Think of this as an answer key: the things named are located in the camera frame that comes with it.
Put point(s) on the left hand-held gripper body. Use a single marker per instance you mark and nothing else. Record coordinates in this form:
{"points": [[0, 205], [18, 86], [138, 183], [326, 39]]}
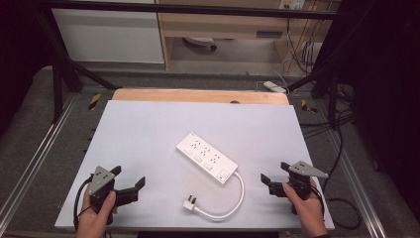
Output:
{"points": [[100, 180]]}

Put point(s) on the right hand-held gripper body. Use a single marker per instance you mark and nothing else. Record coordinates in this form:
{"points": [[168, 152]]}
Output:
{"points": [[302, 170]]}

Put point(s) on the white plug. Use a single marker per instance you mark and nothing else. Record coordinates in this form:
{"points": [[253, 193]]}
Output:
{"points": [[189, 204]]}

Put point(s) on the person's right hand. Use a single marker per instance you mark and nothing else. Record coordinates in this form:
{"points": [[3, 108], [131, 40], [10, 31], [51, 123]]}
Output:
{"points": [[310, 213]]}

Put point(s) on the person's left hand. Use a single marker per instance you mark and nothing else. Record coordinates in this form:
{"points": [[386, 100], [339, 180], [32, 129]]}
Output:
{"points": [[90, 223]]}

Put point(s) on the small white floor power strip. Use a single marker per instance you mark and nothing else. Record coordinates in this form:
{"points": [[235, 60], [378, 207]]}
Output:
{"points": [[274, 87]]}

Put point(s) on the wooden table board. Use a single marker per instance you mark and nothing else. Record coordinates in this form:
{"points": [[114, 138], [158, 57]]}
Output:
{"points": [[198, 96]]}

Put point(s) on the chair base with castor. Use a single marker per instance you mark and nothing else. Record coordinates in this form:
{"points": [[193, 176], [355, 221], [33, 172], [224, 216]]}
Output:
{"points": [[201, 42]]}

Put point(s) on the wooden desk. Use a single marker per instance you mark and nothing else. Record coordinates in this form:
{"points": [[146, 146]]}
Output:
{"points": [[224, 24]]}

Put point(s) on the metal floor rail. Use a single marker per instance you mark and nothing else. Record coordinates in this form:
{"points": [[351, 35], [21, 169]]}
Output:
{"points": [[33, 155], [360, 188]]}

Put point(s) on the black frame stand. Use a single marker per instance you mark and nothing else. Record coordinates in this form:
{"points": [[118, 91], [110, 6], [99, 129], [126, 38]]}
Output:
{"points": [[61, 69], [327, 86]]}

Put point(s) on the white wall socket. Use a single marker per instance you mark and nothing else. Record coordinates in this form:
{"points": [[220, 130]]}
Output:
{"points": [[292, 4]]}

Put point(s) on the black frame crossbar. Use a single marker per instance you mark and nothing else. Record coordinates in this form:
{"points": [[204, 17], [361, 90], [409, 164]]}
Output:
{"points": [[185, 10]]}

